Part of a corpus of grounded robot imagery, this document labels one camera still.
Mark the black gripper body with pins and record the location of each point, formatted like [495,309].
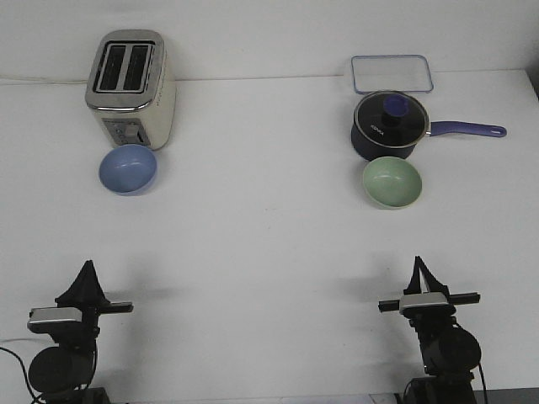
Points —
[432,319]
[79,327]

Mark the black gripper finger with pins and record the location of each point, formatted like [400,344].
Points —
[95,291]
[431,282]
[75,293]
[414,285]

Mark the green bowl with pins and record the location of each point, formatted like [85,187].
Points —
[392,182]

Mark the blue bowl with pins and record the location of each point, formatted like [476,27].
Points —
[128,170]

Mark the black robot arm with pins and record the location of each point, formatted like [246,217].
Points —
[63,373]
[449,352]

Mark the dark blue saucepan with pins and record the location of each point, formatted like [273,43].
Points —
[371,150]

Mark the glass pot lid blue knob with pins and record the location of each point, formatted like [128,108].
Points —
[392,119]

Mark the cream and chrome toaster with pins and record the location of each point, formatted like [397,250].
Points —
[130,90]

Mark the clear container blue rim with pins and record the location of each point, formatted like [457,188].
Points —
[403,73]

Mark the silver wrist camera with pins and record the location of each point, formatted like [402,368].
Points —
[421,301]
[53,319]

